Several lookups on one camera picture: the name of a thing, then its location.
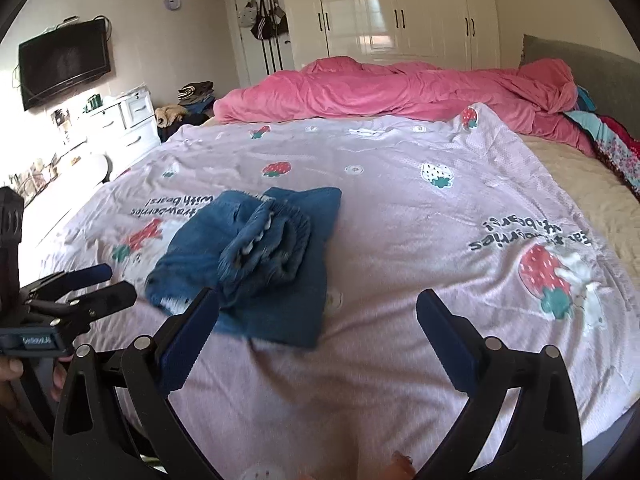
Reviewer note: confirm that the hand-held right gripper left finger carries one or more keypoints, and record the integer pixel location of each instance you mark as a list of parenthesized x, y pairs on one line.
[(192, 330)]

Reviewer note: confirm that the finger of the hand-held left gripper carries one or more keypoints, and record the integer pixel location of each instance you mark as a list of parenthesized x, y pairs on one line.
[(92, 273), (107, 300)]

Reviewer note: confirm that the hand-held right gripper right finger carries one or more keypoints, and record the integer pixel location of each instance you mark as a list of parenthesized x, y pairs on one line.
[(445, 335)]

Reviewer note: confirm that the blue denim pants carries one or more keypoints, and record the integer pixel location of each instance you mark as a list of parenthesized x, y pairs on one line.
[(295, 270)]

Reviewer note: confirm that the person's left hand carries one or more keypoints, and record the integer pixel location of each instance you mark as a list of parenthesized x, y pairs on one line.
[(10, 380)]

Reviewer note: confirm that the person's right hand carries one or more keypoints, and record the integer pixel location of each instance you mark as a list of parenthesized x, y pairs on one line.
[(402, 466)]

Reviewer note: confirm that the pink strawberry printed blanket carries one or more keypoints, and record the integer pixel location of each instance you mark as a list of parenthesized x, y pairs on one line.
[(400, 210)]

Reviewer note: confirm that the white dresser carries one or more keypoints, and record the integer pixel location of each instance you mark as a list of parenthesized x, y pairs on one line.
[(135, 125)]

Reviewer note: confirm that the dark green container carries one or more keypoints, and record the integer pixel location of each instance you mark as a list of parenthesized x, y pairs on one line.
[(93, 103)]

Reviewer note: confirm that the beige stuffed toy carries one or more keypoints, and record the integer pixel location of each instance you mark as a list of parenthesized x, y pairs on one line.
[(170, 116)]

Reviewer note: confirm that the beige bed sheet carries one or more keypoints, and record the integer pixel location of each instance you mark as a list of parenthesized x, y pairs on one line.
[(590, 195)]

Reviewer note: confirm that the pile of dark clothes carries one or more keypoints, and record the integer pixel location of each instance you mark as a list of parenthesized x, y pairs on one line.
[(197, 94)]

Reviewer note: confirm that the pink duvet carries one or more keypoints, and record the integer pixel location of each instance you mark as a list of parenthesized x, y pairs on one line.
[(375, 90)]

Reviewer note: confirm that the colourful patterned cloth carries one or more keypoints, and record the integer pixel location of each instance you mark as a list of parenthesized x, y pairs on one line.
[(615, 145)]

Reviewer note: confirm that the white door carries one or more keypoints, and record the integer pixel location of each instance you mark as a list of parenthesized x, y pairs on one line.
[(240, 60)]

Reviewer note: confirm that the black hanging bag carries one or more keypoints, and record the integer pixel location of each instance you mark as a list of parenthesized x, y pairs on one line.
[(261, 25), (280, 22)]

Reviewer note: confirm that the white hanging bag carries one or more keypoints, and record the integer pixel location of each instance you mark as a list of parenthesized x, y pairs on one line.
[(248, 14)]

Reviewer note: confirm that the grey headboard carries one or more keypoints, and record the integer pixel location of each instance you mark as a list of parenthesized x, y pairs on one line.
[(600, 65)]

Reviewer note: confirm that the white glossy wardrobe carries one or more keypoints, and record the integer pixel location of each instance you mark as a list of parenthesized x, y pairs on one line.
[(400, 10)]

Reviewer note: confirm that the black wall television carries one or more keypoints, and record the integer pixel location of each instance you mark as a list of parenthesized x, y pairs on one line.
[(65, 65)]

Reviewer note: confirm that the round wall clock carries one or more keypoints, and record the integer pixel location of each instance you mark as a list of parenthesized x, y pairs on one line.
[(173, 1)]

